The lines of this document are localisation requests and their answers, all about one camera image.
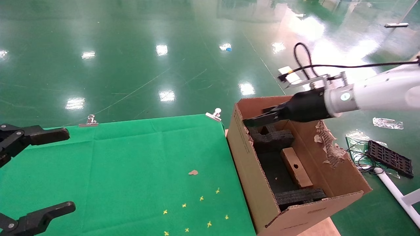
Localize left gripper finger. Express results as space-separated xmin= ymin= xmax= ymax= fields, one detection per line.
xmin=0 ymin=201 xmax=76 ymax=236
xmin=0 ymin=124 xmax=70 ymax=168

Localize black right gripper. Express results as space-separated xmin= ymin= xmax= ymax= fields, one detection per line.
xmin=243 ymin=88 xmax=333 ymax=128

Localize small brown wooden block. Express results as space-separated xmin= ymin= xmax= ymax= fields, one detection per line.
xmin=281 ymin=147 xmax=314 ymax=189

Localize large open cardboard carton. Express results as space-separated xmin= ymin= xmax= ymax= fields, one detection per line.
xmin=226 ymin=96 xmax=373 ymax=236

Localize black foam block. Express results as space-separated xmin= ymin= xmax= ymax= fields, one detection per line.
xmin=248 ymin=125 xmax=295 ymax=155

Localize silver binder clip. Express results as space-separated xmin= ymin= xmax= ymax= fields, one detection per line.
xmin=79 ymin=114 xmax=99 ymax=127
xmin=206 ymin=108 xmax=222 ymax=122

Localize black foam liner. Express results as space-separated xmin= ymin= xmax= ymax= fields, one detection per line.
xmin=258 ymin=151 xmax=296 ymax=194

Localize green tablecloth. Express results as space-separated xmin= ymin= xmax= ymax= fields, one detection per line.
xmin=0 ymin=114 xmax=256 ymax=236

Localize flat clear plastic bag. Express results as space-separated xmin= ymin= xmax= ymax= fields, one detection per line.
xmin=345 ymin=131 xmax=372 ymax=155

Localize clear crumpled plastic bag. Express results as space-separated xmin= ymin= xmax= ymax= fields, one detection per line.
xmin=373 ymin=117 xmax=404 ymax=130

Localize black plastic grid tray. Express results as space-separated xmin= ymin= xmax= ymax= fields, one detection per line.
xmin=367 ymin=140 xmax=414 ymax=179

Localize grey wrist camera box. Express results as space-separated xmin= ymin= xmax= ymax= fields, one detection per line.
xmin=277 ymin=66 xmax=303 ymax=87

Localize grey metal camera bracket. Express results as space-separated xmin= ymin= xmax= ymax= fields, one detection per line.
xmin=289 ymin=72 xmax=349 ymax=90

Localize thick black braided cable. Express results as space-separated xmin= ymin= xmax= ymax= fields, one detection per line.
xmin=293 ymin=42 xmax=420 ymax=81

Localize thin black cable coil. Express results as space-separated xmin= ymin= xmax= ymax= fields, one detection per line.
xmin=346 ymin=141 xmax=382 ymax=174

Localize white table leg frame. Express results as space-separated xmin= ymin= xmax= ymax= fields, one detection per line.
xmin=374 ymin=168 xmax=420 ymax=228

